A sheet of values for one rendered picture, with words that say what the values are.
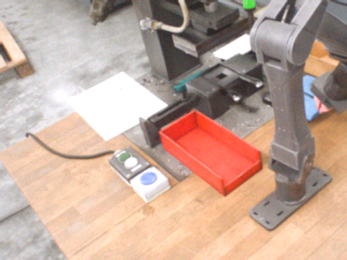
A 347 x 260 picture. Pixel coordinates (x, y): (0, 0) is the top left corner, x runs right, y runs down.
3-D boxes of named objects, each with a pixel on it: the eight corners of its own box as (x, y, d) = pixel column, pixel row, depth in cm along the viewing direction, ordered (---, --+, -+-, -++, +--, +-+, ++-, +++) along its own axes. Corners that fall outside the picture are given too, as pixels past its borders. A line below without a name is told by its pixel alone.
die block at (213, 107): (212, 120, 128) (207, 98, 124) (191, 107, 135) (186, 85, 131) (264, 87, 137) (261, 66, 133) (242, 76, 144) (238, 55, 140)
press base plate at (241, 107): (182, 189, 113) (179, 181, 111) (91, 112, 147) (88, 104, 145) (351, 71, 142) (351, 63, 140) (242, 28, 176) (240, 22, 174)
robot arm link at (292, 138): (291, 147, 101) (274, 13, 82) (316, 159, 97) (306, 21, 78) (273, 165, 98) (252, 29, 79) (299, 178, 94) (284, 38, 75)
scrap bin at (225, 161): (224, 197, 105) (220, 178, 101) (163, 149, 122) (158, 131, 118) (263, 168, 110) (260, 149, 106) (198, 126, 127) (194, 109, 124)
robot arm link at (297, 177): (280, 133, 99) (263, 147, 96) (314, 147, 93) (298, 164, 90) (282, 154, 102) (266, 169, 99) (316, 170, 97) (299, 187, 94)
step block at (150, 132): (152, 148, 123) (144, 122, 117) (146, 143, 125) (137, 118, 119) (171, 136, 125) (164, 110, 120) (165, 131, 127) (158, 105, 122)
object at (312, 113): (314, 123, 117) (314, 114, 115) (272, 100, 128) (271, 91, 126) (333, 110, 120) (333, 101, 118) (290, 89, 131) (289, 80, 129)
